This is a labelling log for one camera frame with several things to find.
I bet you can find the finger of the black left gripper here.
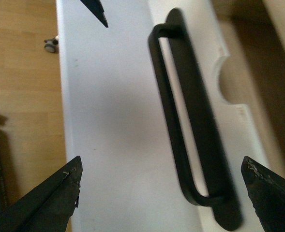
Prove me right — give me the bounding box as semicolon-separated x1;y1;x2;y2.
81;0;108;28

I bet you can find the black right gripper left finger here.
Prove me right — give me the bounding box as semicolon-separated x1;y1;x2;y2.
0;156;83;232

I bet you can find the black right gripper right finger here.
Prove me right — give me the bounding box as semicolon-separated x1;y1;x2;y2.
241;156;285;232

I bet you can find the black drawer handle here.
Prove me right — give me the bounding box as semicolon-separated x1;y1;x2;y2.
149;8;243;231

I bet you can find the white drawer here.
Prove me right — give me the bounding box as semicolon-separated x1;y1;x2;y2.
56;0;285;232

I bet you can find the wooden two-drawer cabinet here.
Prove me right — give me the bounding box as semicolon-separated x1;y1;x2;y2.
212;0;285;178

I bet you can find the grey caster wheel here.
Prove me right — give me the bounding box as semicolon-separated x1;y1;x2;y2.
44;35;59;53

